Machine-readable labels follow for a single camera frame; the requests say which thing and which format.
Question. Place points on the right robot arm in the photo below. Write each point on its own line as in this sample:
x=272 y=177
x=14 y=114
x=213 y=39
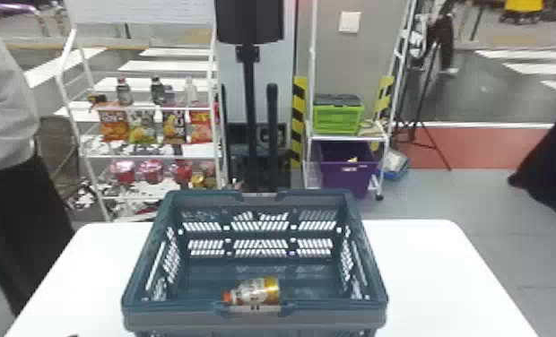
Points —
x=553 y=169

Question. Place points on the purple crate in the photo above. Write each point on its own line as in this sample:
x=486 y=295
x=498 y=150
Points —
x=346 y=174

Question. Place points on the red noodle cup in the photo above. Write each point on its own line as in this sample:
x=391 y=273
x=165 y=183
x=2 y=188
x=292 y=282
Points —
x=208 y=169
x=182 y=171
x=123 y=171
x=152 y=171

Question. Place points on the green crate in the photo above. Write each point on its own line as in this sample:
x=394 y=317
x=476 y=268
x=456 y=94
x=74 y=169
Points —
x=338 y=120

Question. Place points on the white shelf trolley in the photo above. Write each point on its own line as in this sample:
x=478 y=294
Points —
x=198 y=150

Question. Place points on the red snack packet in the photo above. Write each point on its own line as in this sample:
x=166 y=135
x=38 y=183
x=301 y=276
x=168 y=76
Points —
x=201 y=127

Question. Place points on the yellow snack packet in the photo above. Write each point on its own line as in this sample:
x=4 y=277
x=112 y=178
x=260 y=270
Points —
x=174 y=127

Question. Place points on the clear bottle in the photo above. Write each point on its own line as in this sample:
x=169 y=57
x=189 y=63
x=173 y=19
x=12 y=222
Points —
x=191 y=92

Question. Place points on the yellow bottle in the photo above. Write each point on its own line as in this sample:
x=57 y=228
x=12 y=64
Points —
x=258 y=292

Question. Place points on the green snack packet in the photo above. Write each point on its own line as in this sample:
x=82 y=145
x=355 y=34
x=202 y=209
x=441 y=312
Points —
x=142 y=127

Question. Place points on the dark bottle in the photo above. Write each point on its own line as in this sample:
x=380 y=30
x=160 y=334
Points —
x=124 y=93
x=157 y=91

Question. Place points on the black tripod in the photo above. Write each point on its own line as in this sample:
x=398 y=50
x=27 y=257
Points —
x=421 y=117

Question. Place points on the blue basket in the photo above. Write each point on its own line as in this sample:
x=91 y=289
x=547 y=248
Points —
x=254 y=324

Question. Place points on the orange snack packet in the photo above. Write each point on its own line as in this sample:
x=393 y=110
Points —
x=113 y=124

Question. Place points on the person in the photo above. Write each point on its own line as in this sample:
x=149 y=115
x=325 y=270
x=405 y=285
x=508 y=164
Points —
x=443 y=37
x=5 y=141

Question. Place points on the yellow black striped post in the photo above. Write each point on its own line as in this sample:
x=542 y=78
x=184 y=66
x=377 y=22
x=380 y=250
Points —
x=298 y=117

